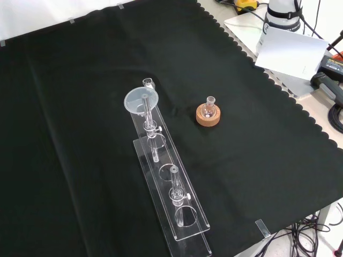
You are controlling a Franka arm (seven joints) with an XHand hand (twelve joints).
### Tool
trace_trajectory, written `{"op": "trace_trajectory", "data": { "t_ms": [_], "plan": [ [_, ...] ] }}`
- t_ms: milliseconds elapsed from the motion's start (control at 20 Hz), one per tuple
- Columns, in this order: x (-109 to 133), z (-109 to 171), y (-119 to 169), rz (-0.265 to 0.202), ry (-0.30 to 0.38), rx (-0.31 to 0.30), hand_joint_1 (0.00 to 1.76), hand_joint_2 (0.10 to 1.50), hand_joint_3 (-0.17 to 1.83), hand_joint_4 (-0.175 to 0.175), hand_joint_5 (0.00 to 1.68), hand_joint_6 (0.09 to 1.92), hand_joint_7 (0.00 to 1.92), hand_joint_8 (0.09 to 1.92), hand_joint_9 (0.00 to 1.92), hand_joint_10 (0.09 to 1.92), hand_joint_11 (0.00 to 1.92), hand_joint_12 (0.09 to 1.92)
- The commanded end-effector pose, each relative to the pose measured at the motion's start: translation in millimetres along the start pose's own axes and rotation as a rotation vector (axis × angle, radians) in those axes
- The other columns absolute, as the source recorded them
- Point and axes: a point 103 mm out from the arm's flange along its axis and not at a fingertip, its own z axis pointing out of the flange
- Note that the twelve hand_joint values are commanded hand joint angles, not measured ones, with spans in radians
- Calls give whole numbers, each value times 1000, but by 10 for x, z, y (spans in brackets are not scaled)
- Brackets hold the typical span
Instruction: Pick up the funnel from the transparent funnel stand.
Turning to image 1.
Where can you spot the translucent plastic funnel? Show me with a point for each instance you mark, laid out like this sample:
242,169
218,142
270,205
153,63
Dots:
139,100

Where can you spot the clear acrylic funnel stand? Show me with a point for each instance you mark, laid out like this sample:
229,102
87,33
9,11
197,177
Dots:
171,184

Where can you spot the small round-bottom glass flask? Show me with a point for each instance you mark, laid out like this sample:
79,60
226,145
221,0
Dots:
209,108

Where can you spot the small clear glass beaker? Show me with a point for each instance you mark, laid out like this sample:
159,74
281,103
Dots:
148,83

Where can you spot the black bench cloth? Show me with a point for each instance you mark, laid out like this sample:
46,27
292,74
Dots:
80,134

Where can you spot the pale grey base board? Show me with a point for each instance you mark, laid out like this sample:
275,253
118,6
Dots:
270,56

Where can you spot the white paper card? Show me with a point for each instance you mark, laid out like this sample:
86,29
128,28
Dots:
290,53

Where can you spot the yellow stop button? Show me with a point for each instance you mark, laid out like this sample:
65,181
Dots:
246,4

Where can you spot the black and grey plug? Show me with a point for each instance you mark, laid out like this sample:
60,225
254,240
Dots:
325,84

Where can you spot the black and orange power unit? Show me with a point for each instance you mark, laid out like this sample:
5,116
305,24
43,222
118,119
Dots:
332,67

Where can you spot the black tripod rod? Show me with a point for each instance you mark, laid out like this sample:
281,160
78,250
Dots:
335,42

